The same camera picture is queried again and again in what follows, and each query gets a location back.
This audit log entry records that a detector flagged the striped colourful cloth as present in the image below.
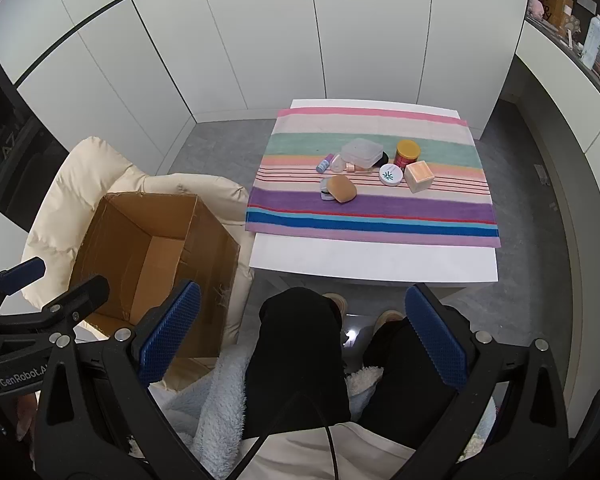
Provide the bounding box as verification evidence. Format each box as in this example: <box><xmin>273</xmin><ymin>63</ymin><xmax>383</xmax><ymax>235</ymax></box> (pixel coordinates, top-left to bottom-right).
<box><xmin>245</xmin><ymin>106</ymin><xmax>502</xmax><ymax>248</ymax></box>

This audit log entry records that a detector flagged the black cable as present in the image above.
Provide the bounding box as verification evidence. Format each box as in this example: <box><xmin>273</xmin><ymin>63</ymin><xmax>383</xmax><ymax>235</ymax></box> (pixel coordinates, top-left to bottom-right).
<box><xmin>230</xmin><ymin>395</ymin><xmax>341</xmax><ymax>480</ymax></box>

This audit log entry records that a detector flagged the round white jar green print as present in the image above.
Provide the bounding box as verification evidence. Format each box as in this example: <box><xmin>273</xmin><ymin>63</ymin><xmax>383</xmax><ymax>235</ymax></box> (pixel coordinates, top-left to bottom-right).
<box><xmin>378</xmin><ymin>162</ymin><xmax>404</xmax><ymax>187</ymax></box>

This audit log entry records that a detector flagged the red can with yellow lid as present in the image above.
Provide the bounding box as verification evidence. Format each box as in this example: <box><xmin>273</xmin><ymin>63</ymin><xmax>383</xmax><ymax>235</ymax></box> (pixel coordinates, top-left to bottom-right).
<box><xmin>393</xmin><ymin>140</ymin><xmax>422</xmax><ymax>170</ymax></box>

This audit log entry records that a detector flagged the person's white top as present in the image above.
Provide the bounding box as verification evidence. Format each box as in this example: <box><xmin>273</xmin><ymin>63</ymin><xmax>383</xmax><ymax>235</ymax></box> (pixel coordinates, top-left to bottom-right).
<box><xmin>230</xmin><ymin>420</ymin><xmax>416</xmax><ymax>480</ymax></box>

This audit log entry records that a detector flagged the translucent plastic lidded box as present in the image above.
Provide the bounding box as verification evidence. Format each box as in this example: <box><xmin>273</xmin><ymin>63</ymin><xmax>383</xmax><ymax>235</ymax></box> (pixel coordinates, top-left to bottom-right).
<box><xmin>340</xmin><ymin>137</ymin><xmax>386</xmax><ymax>168</ymax></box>

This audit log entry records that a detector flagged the person's right leg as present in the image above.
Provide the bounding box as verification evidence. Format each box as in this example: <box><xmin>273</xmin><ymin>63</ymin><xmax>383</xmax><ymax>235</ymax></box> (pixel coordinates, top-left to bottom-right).
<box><xmin>360</xmin><ymin>317</ymin><xmax>481</xmax><ymax>451</ymax></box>

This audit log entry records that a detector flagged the person's left shoe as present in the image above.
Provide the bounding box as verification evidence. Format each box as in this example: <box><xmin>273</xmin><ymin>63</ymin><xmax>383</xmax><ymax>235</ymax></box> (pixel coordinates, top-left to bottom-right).
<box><xmin>322</xmin><ymin>292</ymin><xmax>349</xmax><ymax>318</ymax></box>

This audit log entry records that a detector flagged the tan oval case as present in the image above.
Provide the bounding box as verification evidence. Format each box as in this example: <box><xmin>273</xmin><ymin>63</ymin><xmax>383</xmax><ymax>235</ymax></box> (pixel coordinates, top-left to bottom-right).
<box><xmin>326</xmin><ymin>175</ymin><xmax>357</xmax><ymax>204</ymax></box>

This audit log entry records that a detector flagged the black chair part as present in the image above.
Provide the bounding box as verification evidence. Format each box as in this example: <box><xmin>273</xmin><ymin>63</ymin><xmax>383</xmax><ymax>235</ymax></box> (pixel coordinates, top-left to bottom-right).
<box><xmin>570</xmin><ymin>387</ymin><xmax>600</xmax><ymax>480</ymax></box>

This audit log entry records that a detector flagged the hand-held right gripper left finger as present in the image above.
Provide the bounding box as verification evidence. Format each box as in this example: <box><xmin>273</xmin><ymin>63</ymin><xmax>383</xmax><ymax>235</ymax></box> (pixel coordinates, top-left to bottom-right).
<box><xmin>32</xmin><ymin>280</ymin><xmax>203</xmax><ymax>480</ymax></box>

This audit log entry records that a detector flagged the brown box on shelf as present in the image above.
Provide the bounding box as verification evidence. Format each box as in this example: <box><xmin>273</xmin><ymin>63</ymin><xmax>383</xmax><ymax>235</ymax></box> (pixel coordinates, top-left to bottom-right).
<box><xmin>542</xmin><ymin>0</ymin><xmax>576</xmax><ymax>23</ymax></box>

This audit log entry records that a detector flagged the pale fleece blanket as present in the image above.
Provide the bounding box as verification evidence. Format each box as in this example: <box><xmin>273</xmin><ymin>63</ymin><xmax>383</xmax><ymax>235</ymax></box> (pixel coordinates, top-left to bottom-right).
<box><xmin>150</xmin><ymin>347</ymin><xmax>386</xmax><ymax>480</ymax></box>

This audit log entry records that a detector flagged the brown cardboard box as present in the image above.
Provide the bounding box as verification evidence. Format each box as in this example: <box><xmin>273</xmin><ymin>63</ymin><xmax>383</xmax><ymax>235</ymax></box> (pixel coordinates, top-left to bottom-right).
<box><xmin>69</xmin><ymin>192</ymin><xmax>242</xmax><ymax>361</ymax></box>

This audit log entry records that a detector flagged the person's right shoe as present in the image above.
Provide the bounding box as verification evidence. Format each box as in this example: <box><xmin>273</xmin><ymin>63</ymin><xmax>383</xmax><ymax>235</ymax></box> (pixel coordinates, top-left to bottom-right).
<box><xmin>375</xmin><ymin>310</ymin><xmax>406</xmax><ymax>333</ymax></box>

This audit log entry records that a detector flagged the cream padded armchair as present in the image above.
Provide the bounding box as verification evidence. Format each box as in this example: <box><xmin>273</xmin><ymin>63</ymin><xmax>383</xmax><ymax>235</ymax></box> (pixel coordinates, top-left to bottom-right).
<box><xmin>21</xmin><ymin>136</ymin><xmax>256</xmax><ymax>396</ymax></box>

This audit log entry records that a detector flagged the person's shoe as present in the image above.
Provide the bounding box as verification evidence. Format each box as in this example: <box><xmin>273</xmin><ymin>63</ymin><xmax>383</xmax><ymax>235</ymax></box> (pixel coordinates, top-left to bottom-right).
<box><xmin>375</xmin><ymin>310</ymin><xmax>406</xmax><ymax>333</ymax></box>
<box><xmin>322</xmin><ymin>292</ymin><xmax>349</xmax><ymax>318</ymax></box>

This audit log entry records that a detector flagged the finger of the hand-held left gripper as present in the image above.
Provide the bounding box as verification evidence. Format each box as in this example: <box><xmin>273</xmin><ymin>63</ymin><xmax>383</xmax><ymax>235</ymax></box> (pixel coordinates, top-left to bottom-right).
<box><xmin>0</xmin><ymin>275</ymin><xmax>111</xmax><ymax>347</ymax></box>
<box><xmin>0</xmin><ymin>256</ymin><xmax>47</xmax><ymax>313</ymax></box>

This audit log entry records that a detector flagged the tall white bottle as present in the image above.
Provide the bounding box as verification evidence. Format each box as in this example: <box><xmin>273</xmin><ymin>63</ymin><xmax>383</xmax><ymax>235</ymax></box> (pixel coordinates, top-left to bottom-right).
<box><xmin>581</xmin><ymin>14</ymin><xmax>600</xmax><ymax>71</ymax></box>

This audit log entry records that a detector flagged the person's left hand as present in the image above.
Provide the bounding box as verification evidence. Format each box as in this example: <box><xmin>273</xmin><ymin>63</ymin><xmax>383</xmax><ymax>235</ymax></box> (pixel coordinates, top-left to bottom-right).
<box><xmin>12</xmin><ymin>392</ymin><xmax>41</xmax><ymax>443</ymax></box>

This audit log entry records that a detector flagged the dark glass cabinet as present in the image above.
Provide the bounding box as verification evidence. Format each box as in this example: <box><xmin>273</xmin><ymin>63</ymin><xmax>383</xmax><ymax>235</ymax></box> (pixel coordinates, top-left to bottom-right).
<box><xmin>0</xmin><ymin>30</ymin><xmax>71</xmax><ymax>221</ymax></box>

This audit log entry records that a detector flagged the white table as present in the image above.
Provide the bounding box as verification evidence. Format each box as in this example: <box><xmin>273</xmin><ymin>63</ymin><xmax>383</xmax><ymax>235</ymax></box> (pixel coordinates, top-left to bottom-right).
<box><xmin>248</xmin><ymin>99</ymin><xmax>498</xmax><ymax>288</ymax></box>

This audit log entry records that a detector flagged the white shelf counter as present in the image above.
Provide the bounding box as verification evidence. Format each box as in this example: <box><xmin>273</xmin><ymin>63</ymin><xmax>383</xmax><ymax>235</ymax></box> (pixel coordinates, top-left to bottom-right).
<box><xmin>500</xmin><ymin>10</ymin><xmax>600</xmax><ymax>411</ymax></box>

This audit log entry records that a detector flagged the pink cube box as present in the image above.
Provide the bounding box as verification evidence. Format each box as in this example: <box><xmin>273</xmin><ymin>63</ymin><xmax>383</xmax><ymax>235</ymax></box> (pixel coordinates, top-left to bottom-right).
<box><xmin>404</xmin><ymin>160</ymin><xmax>436</xmax><ymax>194</ymax></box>

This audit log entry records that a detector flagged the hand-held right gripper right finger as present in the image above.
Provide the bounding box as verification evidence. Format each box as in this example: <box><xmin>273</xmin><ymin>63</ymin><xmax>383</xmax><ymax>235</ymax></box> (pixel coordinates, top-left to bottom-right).
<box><xmin>404</xmin><ymin>282</ymin><xmax>581</xmax><ymax>480</ymax></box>

